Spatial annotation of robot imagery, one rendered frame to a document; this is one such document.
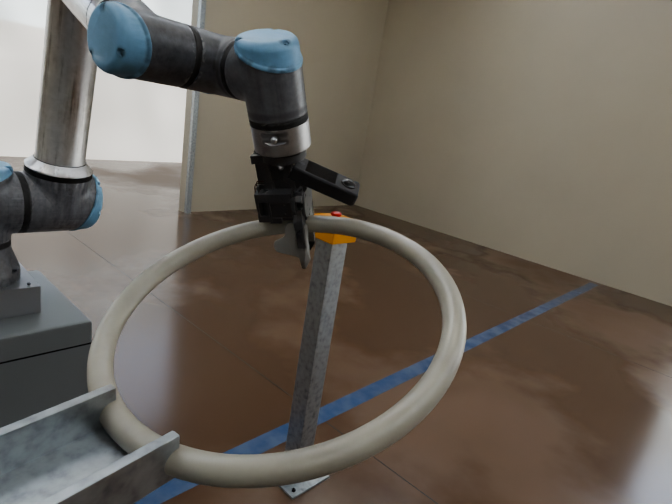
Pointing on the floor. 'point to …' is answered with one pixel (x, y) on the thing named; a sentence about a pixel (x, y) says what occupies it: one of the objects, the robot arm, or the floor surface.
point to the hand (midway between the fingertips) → (310, 252)
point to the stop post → (315, 347)
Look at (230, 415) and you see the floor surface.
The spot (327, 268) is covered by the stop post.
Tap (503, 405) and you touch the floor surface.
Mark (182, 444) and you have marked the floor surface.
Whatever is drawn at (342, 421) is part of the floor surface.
